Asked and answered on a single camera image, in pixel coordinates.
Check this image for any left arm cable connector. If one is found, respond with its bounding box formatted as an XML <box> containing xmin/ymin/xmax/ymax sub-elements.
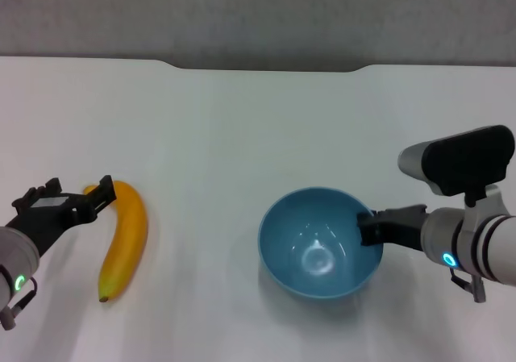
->
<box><xmin>0</xmin><ymin>277</ymin><xmax>40</xmax><ymax>331</ymax></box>

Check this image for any arm cable connector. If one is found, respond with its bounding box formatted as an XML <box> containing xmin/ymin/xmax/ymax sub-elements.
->
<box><xmin>450</xmin><ymin>267</ymin><xmax>487</xmax><ymax>303</ymax></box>
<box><xmin>0</xmin><ymin>277</ymin><xmax>40</xmax><ymax>331</ymax></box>

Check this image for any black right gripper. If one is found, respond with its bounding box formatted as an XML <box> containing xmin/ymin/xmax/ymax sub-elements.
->
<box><xmin>356</xmin><ymin>204</ymin><xmax>428</xmax><ymax>252</ymax></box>

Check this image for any yellow banana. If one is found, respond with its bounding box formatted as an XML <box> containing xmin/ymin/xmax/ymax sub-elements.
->
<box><xmin>82</xmin><ymin>180</ymin><xmax>149</xmax><ymax>304</ymax></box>

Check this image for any right arm cable connector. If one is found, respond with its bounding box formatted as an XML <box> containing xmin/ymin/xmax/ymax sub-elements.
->
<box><xmin>450</xmin><ymin>267</ymin><xmax>487</xmax><ymax>303</ymax></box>

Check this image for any blue bowl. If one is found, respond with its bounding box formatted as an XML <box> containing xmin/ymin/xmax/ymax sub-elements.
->
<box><xmin>257</xmin><ymin>187</ymin><xmax>384</xmax><ymax>301</ymax></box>

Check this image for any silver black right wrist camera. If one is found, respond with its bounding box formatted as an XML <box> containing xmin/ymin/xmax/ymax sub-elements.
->
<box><xmin>397</xmin><ymin>124</ymin><xmax>516</xmax><ymax>208</ymax></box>

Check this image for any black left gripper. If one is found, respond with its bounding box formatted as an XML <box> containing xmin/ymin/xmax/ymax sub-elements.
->
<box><xmin>6</xmin><ymin>174</ymin><xmax>118</xmax><ymax>258</ymax></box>

